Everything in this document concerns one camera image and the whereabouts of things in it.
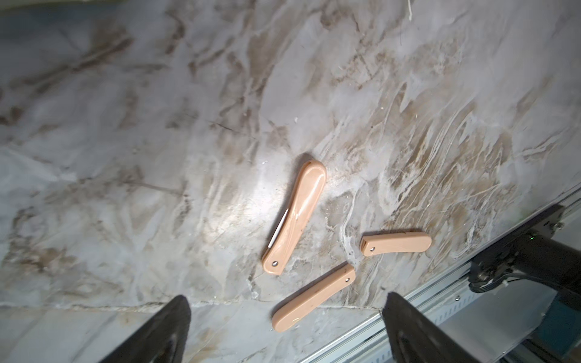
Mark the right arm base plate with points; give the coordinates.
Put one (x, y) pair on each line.
(530, 253)

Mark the pink knife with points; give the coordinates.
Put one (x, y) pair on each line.
(403, 242)
(298, 306)
(307, 191)

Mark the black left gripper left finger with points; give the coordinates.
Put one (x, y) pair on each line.
(161, 339)

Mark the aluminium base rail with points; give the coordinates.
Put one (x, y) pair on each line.
(463, 222)

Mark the pink knife front right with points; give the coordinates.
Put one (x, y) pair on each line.
(403, 242)

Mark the pink knife front centre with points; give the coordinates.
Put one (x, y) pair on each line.
(298, 306)

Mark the pink knife middle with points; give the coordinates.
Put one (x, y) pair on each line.
(307, 191)

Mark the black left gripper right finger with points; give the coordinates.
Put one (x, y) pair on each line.
(414, 338)

